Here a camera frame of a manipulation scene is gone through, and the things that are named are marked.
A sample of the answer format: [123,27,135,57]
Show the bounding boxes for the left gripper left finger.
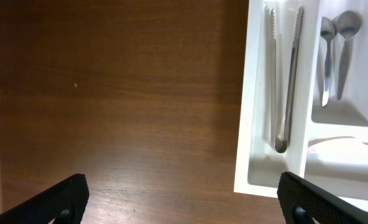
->
[0,174,90,224]

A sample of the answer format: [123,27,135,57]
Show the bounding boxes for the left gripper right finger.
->
[277,172,368,224]

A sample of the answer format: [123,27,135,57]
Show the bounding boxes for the long steel tongs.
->
[267,3,304,154]

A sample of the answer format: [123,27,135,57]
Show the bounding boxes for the small steel tongs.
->
[320,17,337,107]

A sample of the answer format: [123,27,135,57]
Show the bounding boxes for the white plastic cutlery tray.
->
[234,1,368,211]

